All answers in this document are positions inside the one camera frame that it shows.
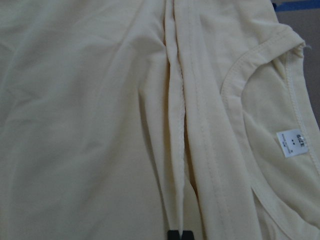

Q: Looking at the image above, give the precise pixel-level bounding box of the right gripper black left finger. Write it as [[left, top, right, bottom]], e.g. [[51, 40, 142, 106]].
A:
[[167, 230, 182, 240]]

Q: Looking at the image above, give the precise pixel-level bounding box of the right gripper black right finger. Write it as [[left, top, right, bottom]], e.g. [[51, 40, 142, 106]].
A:
[[181, 230, 195, 240]]

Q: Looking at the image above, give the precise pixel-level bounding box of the cream long-sleeve printed shirt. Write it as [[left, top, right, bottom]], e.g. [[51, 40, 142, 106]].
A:
[[0, 0, 320, 240]]

